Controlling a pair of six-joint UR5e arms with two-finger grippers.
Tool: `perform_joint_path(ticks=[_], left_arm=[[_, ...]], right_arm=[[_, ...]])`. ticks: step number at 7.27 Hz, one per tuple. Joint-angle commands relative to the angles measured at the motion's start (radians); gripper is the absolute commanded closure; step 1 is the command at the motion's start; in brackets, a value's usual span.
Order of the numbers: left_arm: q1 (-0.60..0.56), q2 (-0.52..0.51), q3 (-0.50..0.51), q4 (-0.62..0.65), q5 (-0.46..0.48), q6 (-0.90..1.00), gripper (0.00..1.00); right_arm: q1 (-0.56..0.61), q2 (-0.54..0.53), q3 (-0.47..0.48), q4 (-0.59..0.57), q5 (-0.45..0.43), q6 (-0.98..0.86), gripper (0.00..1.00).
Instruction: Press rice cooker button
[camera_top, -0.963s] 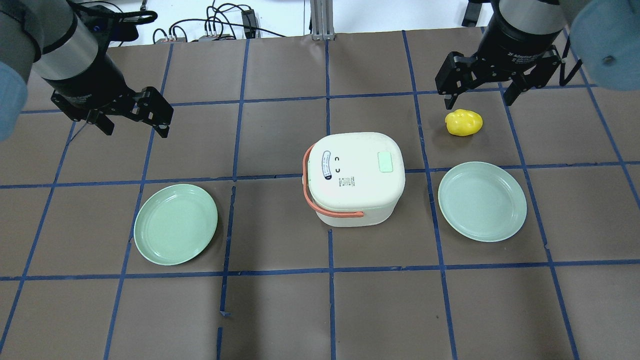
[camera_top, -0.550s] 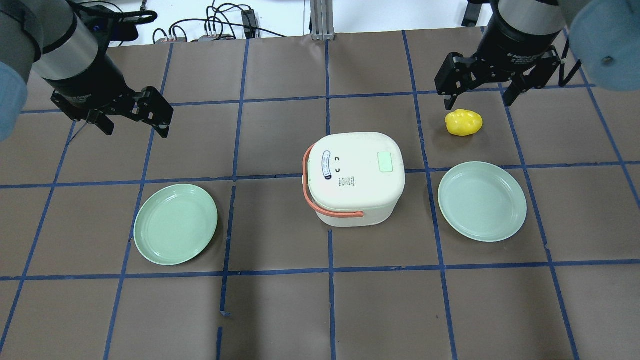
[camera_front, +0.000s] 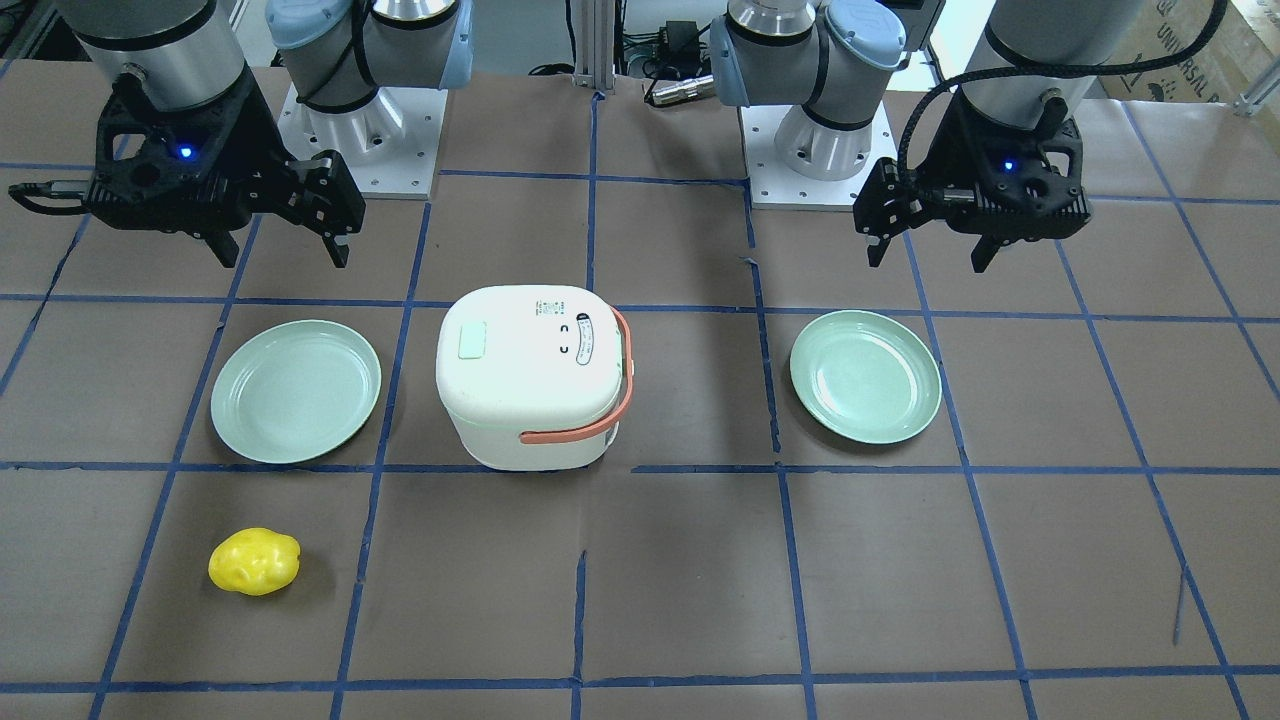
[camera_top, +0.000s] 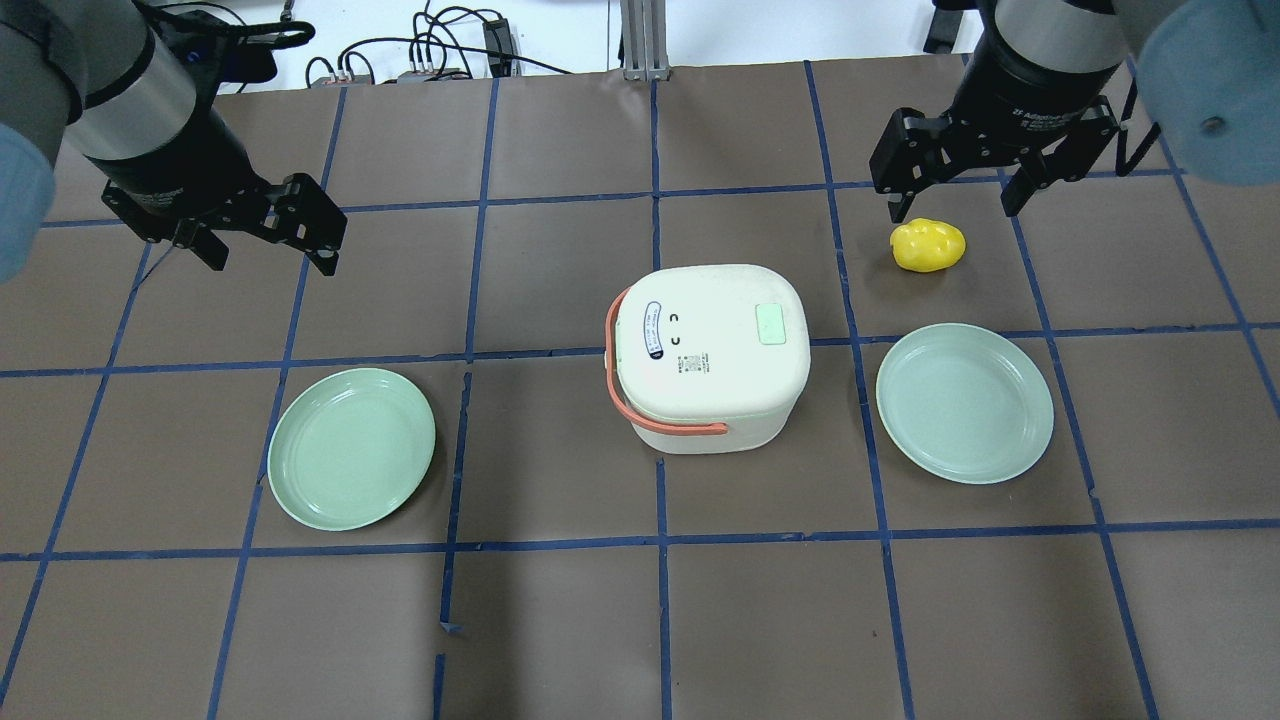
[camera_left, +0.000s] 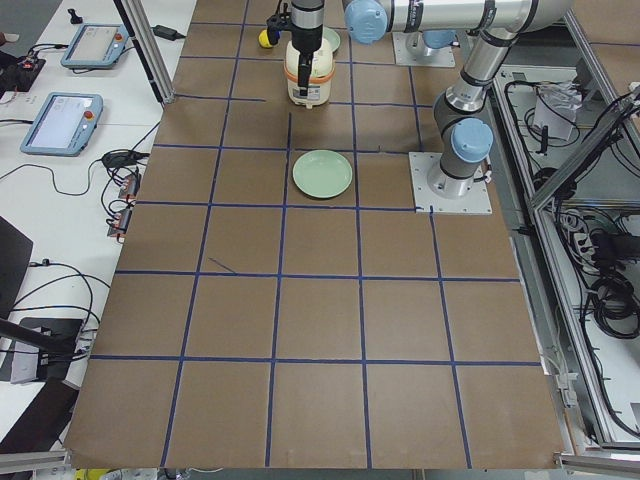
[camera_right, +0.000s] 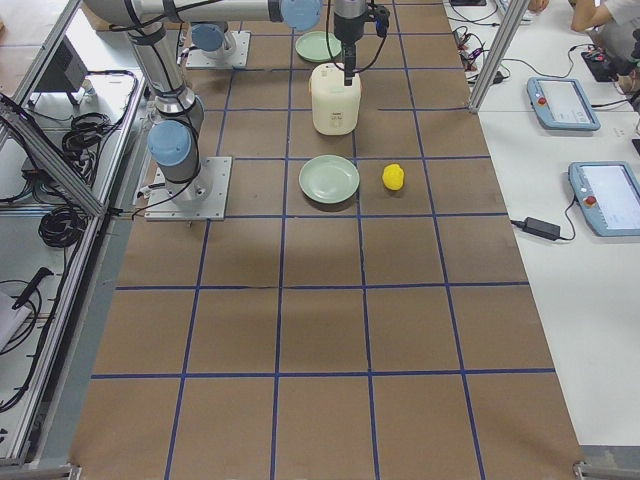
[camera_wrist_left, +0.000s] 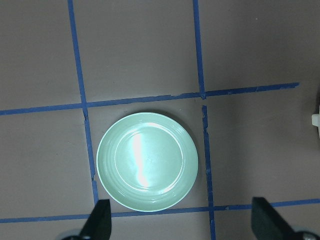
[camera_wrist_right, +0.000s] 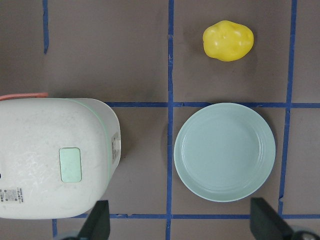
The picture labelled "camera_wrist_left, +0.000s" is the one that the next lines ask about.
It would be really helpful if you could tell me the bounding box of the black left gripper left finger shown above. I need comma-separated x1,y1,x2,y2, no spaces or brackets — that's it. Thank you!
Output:
79,199,111,240

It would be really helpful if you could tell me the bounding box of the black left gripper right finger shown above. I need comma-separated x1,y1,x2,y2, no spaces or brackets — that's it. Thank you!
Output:
251,197,296,240

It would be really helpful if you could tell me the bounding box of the white rice cooker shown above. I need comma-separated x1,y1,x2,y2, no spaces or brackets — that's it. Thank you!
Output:
311,112,320,136

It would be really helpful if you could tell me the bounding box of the green plate left side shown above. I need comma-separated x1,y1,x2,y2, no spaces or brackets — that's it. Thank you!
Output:
96,112,199,212

